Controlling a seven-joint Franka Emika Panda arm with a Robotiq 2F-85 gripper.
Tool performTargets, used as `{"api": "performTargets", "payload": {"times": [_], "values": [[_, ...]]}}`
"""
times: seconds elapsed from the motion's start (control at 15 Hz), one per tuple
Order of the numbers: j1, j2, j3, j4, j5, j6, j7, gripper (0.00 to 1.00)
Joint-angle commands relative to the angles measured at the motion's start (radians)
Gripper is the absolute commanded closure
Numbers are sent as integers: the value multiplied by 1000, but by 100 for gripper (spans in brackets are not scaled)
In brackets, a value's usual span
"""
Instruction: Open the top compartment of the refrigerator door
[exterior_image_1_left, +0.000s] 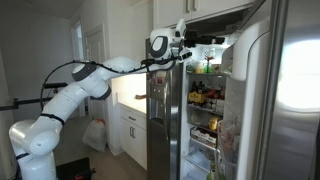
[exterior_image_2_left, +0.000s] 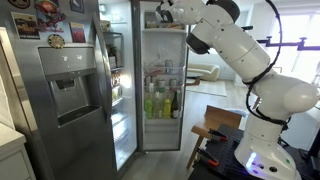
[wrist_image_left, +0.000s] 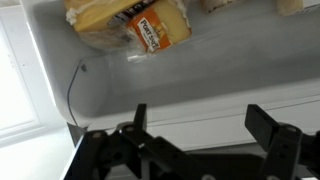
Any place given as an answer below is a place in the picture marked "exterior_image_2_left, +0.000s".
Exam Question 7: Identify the refrigerator cabinet interior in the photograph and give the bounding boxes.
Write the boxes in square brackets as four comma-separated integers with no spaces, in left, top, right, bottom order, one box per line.
[98,0,139,175]

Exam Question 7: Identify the round gold magnet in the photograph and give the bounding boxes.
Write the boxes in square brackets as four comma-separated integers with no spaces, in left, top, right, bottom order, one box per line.
[47,34,66,50]

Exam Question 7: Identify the small box on shelf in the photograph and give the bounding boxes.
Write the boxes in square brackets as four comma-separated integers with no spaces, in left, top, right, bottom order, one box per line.
[100,19,111,33]

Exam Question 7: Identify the wooden stool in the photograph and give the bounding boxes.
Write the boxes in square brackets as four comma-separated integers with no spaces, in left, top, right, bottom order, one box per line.
[185,104,244,171]

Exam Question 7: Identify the stainless refrigerator door with shelves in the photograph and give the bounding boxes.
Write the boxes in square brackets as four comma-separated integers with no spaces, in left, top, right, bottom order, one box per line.
[131,0,195,154]

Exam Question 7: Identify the white sofa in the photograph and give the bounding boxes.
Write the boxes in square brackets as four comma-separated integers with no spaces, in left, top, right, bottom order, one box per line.
[186,62,221,83]

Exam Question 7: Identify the silver drink can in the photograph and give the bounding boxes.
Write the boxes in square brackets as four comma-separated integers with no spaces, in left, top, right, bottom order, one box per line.
[157,79,166,93]
[168,78,178,93]
[165,59,175,75]

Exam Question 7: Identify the yellow drink bottle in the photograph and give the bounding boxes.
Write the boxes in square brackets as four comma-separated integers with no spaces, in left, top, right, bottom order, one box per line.
[162,92,172,120]

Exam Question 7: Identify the colourful figure magnet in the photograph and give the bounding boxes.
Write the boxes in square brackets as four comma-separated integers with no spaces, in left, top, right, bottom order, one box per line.
[33,0,67,34]

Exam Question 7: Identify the dark glass bottle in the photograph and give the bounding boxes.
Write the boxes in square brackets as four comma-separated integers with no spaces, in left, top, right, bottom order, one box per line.
[106,44,118,70]

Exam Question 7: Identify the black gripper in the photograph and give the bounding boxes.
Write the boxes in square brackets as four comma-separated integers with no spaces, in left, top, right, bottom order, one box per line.
[154,0,175,24]

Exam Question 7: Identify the brown landscape picture magnet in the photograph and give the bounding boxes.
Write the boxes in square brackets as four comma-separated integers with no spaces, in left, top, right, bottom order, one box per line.
[10,11,41,41]

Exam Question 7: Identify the dark picture magnet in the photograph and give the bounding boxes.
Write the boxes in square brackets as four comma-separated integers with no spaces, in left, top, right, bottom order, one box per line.
[68,0,85,15]

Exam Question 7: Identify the black clamp orange handles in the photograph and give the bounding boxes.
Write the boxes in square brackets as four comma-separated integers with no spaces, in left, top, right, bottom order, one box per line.
[196,147,221,168]
[207,128,230,142]

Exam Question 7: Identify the clear tall door shelf bin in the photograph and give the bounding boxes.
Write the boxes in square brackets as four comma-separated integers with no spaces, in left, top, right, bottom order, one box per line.
[142,84,185,122]

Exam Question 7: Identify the dark camera mounting bar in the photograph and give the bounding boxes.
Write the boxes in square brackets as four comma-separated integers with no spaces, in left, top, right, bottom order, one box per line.
[256,36,320,52]

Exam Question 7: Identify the green drink bottle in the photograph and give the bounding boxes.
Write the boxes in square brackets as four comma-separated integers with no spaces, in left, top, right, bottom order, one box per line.
[144,91,154,120]

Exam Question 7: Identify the yellow carton box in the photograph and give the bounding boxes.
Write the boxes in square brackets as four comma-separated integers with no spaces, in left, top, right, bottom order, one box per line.
[111,85,123,102]

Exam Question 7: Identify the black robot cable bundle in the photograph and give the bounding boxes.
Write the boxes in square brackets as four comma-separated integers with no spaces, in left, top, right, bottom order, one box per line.
[244,0,292,133]

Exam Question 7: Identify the dark wine bottle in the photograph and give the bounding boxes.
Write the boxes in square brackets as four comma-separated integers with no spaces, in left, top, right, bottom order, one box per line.
[170,90,180,120]

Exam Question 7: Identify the water and ice dispenser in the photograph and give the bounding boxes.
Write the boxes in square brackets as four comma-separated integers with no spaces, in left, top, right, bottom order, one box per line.
[37,46,103,128]

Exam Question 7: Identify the round white coffee table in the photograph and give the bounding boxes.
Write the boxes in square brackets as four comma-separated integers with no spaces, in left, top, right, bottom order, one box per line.
[185,69,205,87]

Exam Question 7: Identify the pale floor rug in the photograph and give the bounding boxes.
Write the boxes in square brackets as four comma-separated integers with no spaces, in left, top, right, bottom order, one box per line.
[185,79,228,98]

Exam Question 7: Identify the red purple picture magnet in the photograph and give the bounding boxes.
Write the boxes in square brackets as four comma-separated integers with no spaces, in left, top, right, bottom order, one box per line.
[68,21,87,44]

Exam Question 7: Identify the white kitchen base cabinet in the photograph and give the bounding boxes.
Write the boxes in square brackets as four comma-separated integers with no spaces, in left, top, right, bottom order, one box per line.
[0,122,37,180]

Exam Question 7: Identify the refrigerator door compartment cover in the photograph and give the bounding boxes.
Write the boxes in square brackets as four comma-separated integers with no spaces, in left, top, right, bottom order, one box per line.
[143,10,185,25]

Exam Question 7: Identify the bright window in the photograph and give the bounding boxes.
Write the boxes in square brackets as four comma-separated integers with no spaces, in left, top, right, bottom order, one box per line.
[272,13,320,84]

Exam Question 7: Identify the stainless freezer door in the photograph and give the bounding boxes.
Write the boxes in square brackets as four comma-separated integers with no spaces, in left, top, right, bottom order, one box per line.
[0,0,118,180]

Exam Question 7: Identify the clear drink bottle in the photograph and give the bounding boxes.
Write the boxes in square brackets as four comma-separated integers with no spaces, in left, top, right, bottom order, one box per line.
[152,91,162,120]

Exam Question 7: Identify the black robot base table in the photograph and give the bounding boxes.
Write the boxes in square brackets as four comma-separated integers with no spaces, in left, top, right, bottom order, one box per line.
[187,123,320,180]

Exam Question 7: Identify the small pale food package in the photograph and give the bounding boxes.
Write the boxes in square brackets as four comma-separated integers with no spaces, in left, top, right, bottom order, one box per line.
[145,20,160,30]

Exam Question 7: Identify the freezer door handle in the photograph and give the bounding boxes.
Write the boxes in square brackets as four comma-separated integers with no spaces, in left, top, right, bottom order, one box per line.
[92,12,113,122]

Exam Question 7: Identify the dark oval magnet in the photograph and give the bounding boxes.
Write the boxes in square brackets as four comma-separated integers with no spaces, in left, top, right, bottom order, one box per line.
[6,0,31,10]

